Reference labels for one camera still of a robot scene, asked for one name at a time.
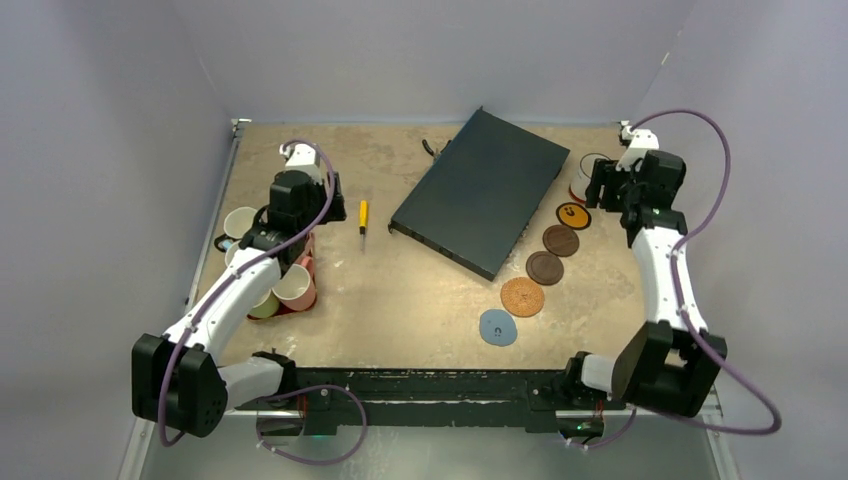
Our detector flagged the orange smiley coaster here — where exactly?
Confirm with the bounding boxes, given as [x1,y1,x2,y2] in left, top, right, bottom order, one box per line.
[555,202,592,231]

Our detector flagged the dark wooden coaster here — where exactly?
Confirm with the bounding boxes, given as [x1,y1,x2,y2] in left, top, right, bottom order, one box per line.
[525,251,564,286]
[542,225,580,257]

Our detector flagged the pink mug front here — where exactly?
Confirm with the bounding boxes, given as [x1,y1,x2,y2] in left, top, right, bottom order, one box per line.
[271,256,317,312]

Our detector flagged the woven cork coaster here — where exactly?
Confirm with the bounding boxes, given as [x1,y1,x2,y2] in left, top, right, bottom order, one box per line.
[500,277,545,318]

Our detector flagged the blue grey smiley coaster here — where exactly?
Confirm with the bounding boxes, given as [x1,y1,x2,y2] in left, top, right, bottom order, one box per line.
[479,309,518,347]

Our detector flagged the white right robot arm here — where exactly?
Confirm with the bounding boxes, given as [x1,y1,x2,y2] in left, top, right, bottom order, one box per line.
[318,149,718,417]

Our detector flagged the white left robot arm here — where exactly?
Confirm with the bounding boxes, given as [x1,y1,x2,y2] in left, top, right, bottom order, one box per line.
[131,169,347,438]

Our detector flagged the green cup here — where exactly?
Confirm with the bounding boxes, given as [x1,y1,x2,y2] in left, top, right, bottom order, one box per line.
[248,291,279,319]

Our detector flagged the dark flat metal box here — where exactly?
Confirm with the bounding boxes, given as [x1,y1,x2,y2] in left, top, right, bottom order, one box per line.
[388,108,570,281]

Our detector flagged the yellow handled screwdriver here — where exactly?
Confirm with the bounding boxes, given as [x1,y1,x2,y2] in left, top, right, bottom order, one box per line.
[358,200,369,252]

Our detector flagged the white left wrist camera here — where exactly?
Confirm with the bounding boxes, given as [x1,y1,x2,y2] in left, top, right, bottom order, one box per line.
[279,142,323,183]

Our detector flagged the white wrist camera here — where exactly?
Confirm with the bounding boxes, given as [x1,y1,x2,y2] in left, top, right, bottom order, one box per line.
[616,123,660,171]
[279,142,323,183]

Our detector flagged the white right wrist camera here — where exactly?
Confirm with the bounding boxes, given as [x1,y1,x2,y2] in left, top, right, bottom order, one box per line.
[616,123,660,171]

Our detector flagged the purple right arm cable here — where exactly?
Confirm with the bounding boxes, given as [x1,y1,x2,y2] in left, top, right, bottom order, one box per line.
[569,109,784,452]

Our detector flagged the aluminium table rail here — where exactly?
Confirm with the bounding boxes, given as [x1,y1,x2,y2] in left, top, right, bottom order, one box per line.
[183,118,253,313]

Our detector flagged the black handled pliers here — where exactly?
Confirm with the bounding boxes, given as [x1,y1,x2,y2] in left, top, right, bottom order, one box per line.
[421,139,452,162]

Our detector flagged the black front base frame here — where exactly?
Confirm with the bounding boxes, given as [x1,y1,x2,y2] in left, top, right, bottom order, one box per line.
[244,367,625,435]

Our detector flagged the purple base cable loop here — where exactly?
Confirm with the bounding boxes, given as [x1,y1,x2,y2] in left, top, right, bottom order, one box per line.
[255,384,369,467]

